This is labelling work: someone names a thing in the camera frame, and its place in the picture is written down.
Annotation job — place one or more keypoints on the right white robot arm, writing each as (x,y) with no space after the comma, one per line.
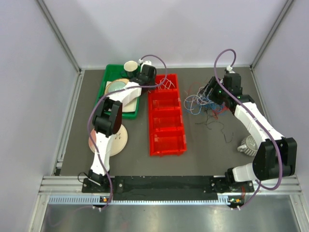
(276,154)

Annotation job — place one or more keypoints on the silver finned heat sink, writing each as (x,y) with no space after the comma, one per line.
(248,146)

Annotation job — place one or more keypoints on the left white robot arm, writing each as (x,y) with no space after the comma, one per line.
(107,120)

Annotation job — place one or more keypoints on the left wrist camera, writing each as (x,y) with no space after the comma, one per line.
(143,63)

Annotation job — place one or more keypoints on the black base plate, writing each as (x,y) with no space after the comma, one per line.
(174,187)

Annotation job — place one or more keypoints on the red compartment bin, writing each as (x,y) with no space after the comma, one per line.
(166,128)

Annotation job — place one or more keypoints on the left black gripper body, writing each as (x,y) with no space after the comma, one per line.
(152,81)

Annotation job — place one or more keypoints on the green plastic tray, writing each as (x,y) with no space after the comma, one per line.
(111,73)

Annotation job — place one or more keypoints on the beige floral plate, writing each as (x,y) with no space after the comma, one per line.
(117,144)

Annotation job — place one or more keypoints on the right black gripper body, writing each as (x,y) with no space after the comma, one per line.
(219,94)

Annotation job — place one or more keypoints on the teal bowl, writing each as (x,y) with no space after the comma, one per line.
(115,85)

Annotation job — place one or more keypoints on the grey slotted cable duct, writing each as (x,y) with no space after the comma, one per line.
(102,200)

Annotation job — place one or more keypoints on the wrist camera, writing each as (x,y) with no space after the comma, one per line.
(143,63)
(229,69)

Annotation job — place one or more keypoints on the dark green cup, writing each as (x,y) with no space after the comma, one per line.
(131,68)

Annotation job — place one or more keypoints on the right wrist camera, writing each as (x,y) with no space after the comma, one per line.
(229,69)

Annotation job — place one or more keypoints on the white square board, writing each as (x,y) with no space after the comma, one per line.
(124,91)

